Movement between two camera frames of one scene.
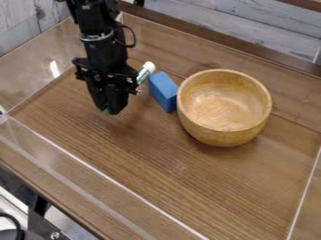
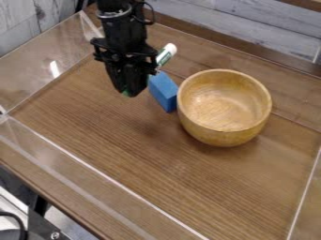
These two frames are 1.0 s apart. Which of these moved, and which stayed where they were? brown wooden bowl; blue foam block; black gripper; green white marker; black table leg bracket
Moved: black gripper; green white marker
Stayed: black table leg bracket; blue foam block; brown wooden bowl
